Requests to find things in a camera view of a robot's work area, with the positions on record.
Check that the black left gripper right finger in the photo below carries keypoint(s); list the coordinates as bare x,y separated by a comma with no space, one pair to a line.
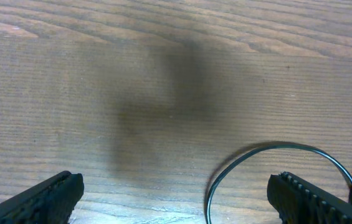
300,202

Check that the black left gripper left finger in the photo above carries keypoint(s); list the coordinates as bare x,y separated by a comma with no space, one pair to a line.
51,201

